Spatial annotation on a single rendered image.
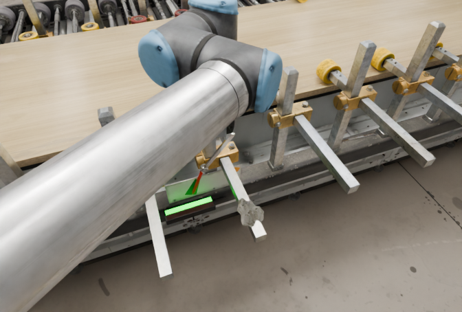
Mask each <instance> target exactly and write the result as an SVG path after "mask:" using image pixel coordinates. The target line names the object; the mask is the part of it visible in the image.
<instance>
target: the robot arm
mask: <svg viewBox="0 0 462 312"><path fill-rule="evenodd" d="M188 5H189V7H190V9H189V10H187V11H185V12H184V13H182V14H180V15H179V16H176V17H175V18H174V19H172V20H170V21H169V22H167V23H165V24H163V25H161V26H160V27H158V28H156V29H152V30H151V31H150V32H149V33H148V34H147V35H145V36H143V37H142V38H141V39H140V42H139V44H138V48H137V51H138V55H139V58H140V62H141V65H142V67H143V69H144V70H145V72H146V74H147V75H148V76H149V78H150V79H151V80H152V81H153V82H155V83H156V84H157V85H159V86H161V87H163V88H166V89H164V90H163V91H161V92H159V93H157V94H156V95H154V96H153V97H151V98H149V99H148V100H146V101H144V102H143V103H141V104H139V105H138V106H136V107H135V108H133V109H131V110H130V111H128V112H126V113H125V114H123V115H121V116H120V117H118V118H116V119H115V120H113V121H112V122H110V123H108V124H107V125H105V126H103V127H102V128H100V129H98V130H97V131H95V132H94V133H92V134H91V135H88V136H87V137H85V138H84V139H82V140H80V141H79V142H77V143H75V144H74V145H72V146H70V147H69V148H67V149H66V150H64V151H63V152H61V153H59V154H57V155H56V156H54V157H53V158H51V159H49V160H47V161H46V162H44V163H43V164H41V165H40V166H38V167H36V168H35V169H33V170H31V171H30V172H28V173H26V174H25V175H23V176H22V177H19V178H18V179H16V180H15V181H13V182H12V183H10V184H8V185H7V186H5V187H3V188H2V189H0V312H27V311H28V310H29V309H31V308H32V307H33V306H34V305H35V304H36V303H37V302H38V301H39V300H40V299H41V298H42V297H43V296H44V295H45V294H46V293H48V292H49V291H50V290H51V289H52V288H53V287H54V286H55V285H57V284H58V283H59V282H60V281H61V280H62V279H63V278H64V277H65V276H66V275H67V274H68V273H69V272H70V271H71V270H72V269H73V268H74V267H76V266H77V265H78V264H79V263H80V262H81V261H82V260H83V259H85V258H86V257H87V256H88V255H89V254H90V253H91V252H92V251H93V250H95V248H97V246H99V244H101V243H102V242H103V241H104V240H105V239H106V238H107V237H108V236H109V235H110V234H112V233H113V232H114V231H115V230H116V229H117V228H118V227H119V226H120V225H122V224H123V223H124V222H125V221H126V220H127V219H128V218H129V217H130V216H131V215H132V214H133V213H134V212H135V211H136V210H137V209H139V208H140V207H141V206H142V205H143V204H144V203H145V202H146V201H148V200H149V199H150V198H151V197H152V196H153V195H154V194H155V193H156V192H157V191H158V190H159V189H160V188H161V187H162V186H163V185H164V184H166V183H167V182H168V181H169V180H170V179H171V178H172V177H173V176H175V175H176V174H177V173H178V172H179V171H180V170H181V169H182V168H183V167H184V166H185V165H186V164H187V163H188V162H189V161H190V160H191V159H193V158H194V157H195V156H196V155H197V154H198V153H199V152H200V151H202V150H203V149H204V148H205V147H206V146H207V145H208V144H209V143H210V142H211V141H212V140H213V139H214V138H216V137H222V138H223V140H227V139H228V138H229V137H230V135H231V133H232V132H233V130H234V120H235V119H237V118H239V117H241V116H242V115H243V114H244V113H245V112H246V111H247V110H248V109H252V110H254V112H256V113H258V112H260V113H264V112H266V111H267V110H268V109H269V108H270V106H271V105H272V103H273V101H274V99H275V97H276V94H277V91H278V88H279V85H280V82H281V77H282V72H283V61H282V58H281V57H280V56H279V55H278V54H277V53H274V52H271V51H269V50H267V48H264V49H263V48H260V47H256V46H253V45H249V44H246V43H242V42H239V41H237V29H238V14H239V12H238V3H237V0H188Z"/></svg>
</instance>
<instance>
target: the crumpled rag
mask: <svg viewBox="0 0 462 312"><path fill-rule="evenodd" d="M238 204H239V205H238V208H237V211H238V213H239V214H241V222H242V225H244V226H246V225H247V226H250V227H252V226H254V224H255V223H256V221H257V220H258V221H262V220H263V219H264V218H263V215H264V211H263V210H262V209H261V207H260V206H255V205H254V204H253V203H252V202H251V201H246V200H245V199H243V198H241V199H239V202H238Z"/></svg>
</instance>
